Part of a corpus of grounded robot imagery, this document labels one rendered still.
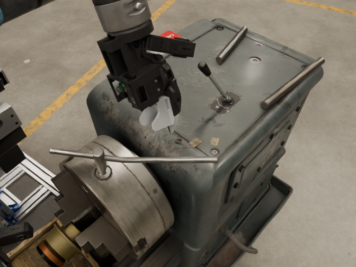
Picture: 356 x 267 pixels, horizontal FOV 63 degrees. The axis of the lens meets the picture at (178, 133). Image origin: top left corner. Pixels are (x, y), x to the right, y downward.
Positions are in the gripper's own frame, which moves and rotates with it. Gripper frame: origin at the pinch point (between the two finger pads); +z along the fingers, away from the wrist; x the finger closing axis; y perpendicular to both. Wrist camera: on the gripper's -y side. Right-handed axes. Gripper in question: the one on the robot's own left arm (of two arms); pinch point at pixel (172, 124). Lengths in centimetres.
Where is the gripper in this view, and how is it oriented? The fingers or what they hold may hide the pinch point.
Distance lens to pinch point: 56.1
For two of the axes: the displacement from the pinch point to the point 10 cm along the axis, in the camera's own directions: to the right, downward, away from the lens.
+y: -6.9, 5.6, -4.7
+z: 2.4, 7.8, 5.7
